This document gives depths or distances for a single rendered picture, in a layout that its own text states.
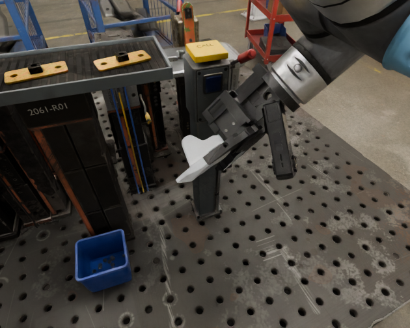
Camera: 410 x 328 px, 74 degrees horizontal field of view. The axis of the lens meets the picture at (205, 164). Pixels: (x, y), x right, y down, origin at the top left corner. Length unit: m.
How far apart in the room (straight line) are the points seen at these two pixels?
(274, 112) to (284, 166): 0.08
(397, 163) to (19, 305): 2.23
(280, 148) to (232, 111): 0.09
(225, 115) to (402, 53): 0.25
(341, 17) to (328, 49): 0.17
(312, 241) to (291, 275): 0.12
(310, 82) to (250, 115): 0.09
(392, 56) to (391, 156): 2.16
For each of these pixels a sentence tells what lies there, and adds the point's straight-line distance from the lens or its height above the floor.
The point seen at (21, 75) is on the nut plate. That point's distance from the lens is 0.49.
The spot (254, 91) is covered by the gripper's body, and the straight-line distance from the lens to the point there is 0.42.
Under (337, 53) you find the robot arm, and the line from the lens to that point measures 0.40.
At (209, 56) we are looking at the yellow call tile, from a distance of 0.49.
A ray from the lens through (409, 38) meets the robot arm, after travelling 0.23.
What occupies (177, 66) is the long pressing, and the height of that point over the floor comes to 1.00.
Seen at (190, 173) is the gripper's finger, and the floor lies 1.06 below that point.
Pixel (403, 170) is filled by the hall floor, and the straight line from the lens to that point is 2.32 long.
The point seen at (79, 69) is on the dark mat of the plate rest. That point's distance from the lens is 0.48.
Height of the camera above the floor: 1.35
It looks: 45 degrees down
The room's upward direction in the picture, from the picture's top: straight up
